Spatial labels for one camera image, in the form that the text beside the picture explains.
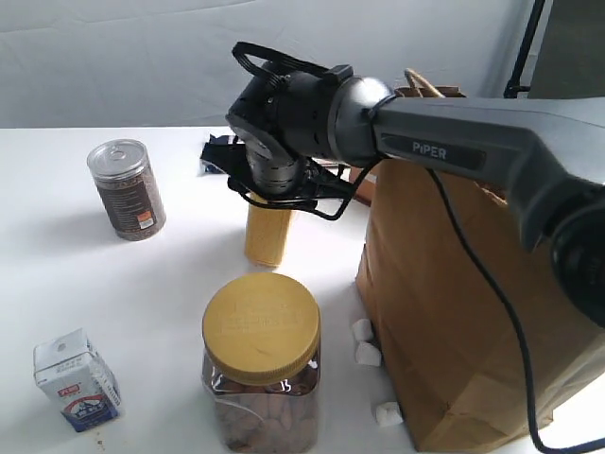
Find yellow cylindrical can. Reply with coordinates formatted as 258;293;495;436
244;205;294;268

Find white marshmallow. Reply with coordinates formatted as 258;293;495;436
354;341;382;367
351;319;374;342
374;402;404;428

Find clear can brown pellets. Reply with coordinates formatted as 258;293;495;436
87;139;166;241

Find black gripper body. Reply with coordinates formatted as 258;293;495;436
227;144;353;209

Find dark blue snack packet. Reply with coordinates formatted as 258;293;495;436
199;134;250;176

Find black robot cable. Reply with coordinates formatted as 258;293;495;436
232;41;605;454

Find black light stand pole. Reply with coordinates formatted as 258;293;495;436
503;0;545;98

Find brown paper bag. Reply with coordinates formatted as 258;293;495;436
354;68;605;449

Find white marshmallow middle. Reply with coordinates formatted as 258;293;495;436
354;341;382;367

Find white marshmallow upper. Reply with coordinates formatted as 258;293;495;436
351;319;374;342

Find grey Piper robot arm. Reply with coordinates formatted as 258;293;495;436
204;63;604;324

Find almond jar yellow lid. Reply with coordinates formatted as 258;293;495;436
201;271;322;454

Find white blue milk carton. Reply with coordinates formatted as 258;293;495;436
33;328;122;432

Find white marshmallow lower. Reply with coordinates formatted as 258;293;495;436
374;402;404;428

